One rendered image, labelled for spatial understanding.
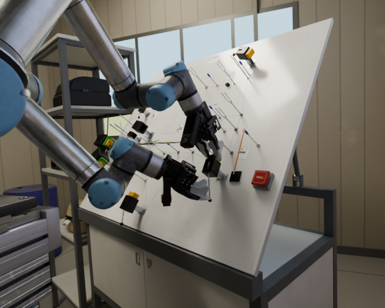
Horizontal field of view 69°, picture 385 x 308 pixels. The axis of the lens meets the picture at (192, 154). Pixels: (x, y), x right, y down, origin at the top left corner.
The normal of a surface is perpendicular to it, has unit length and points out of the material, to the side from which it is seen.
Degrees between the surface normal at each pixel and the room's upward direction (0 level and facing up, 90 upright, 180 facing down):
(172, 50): 90
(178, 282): 90
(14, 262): 90
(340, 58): 90
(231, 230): 54
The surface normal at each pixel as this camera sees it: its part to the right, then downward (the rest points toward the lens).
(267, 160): -0.61, -0.51
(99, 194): 0.11, 0.07
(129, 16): -0.37, 0.09
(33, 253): 0.93, -0.01
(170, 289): -0.72, 0.09
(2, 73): 0.84, 0.11
